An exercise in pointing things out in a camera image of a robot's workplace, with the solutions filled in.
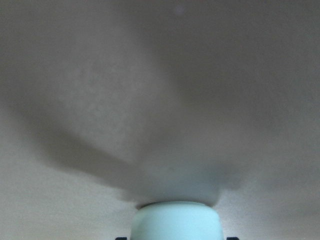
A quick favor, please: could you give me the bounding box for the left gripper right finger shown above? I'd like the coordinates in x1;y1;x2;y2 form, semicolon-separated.
226;236;240;240

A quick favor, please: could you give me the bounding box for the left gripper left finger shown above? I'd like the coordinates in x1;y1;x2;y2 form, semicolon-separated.
115;236;130;240

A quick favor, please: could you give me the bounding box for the green plastic cup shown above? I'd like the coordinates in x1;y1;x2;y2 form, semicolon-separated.
130;201;224;240

